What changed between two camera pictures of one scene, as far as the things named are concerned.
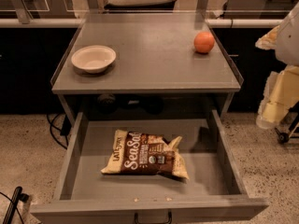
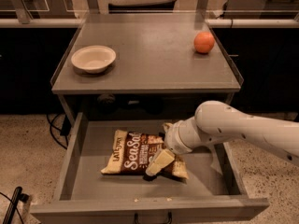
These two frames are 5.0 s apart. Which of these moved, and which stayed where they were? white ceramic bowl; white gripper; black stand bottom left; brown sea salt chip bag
Moved: white gripper
Stayed: brown sea salt chip bag; white ceramic bowl; black stand bottom left
